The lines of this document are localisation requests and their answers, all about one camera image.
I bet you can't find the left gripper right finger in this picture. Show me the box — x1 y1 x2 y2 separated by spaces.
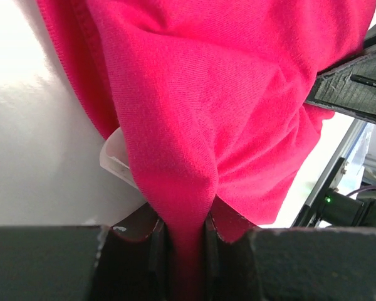
205 199 376 300

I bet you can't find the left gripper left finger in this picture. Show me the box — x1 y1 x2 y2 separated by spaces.
0 205 165 300

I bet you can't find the pink t shirt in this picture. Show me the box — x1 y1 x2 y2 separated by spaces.
38 1 376 300

